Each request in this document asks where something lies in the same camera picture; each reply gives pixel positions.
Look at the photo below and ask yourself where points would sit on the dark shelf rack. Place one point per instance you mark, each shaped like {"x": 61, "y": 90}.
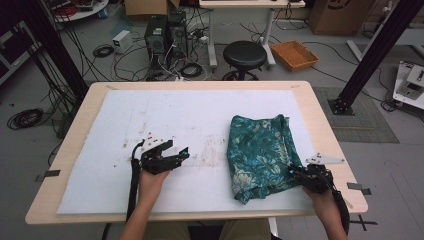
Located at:
{"x": 15, "y": 50}

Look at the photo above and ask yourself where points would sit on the white machine on floor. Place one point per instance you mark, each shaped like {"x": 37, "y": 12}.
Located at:
{"x": 411, "y": 85}

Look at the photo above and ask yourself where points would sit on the black computer tower green label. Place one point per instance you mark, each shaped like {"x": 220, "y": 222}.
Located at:
{"x": 156, "y": 40}

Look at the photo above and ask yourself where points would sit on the wooden tray on floor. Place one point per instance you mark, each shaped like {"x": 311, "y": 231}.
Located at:
{"x": 295, "y": 55}

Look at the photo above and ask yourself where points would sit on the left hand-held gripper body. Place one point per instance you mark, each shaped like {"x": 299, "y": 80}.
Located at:
{"x": 155, "y": 160}

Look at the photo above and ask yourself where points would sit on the black metal stand post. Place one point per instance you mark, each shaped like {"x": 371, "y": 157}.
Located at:
{"x": 376, "y": 53}
{"x": 50, "y": 43}

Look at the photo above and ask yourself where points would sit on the teal floral short-sleeve shirt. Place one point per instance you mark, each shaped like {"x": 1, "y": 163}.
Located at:
{"x": 263, "y": 156}

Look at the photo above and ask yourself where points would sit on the black tape cross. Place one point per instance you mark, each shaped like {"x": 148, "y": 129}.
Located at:
{"x": 365, "y": 222}

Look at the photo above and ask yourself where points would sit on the black round stool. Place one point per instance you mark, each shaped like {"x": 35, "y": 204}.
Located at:
{"x": 245, "y": 55}

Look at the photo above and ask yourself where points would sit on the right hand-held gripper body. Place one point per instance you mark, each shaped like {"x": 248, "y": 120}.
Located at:
{"x": 318, "y": 176}

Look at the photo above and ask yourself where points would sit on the large cardboard box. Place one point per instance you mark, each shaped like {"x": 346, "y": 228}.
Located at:
{"x": 340, "y": 16}

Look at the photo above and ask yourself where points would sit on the grey floor mat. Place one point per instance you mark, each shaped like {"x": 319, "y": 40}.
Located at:
{"x": 363, "y": 116}

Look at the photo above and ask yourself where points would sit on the round white table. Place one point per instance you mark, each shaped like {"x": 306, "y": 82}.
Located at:
{"x": 83, "y": 11}

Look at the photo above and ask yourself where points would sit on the person's right hand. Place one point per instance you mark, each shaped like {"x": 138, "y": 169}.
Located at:
{"x": 320, "y": 205}

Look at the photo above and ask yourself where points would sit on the person's khaki trouser legs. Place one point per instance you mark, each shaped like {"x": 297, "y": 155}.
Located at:
{"x": 243, "y": 231}

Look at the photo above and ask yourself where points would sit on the person's left hand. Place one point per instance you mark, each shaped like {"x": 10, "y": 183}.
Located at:
{"x": 151, "y": 186}

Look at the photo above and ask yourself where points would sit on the small white box device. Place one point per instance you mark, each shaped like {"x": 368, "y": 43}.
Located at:
{"x": 122, "y": 40}

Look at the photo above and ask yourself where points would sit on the white desk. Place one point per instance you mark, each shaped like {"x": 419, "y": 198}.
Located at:
{"x": 250, "y": 3}

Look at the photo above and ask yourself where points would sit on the small cardboard box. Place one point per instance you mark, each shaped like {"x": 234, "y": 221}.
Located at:
{"x": 146, "y": 6}

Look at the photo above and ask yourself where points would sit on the black tape strip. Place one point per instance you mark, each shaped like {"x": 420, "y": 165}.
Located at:
{"x": 360, "y": 188}
{"x": 50, "y": 174}

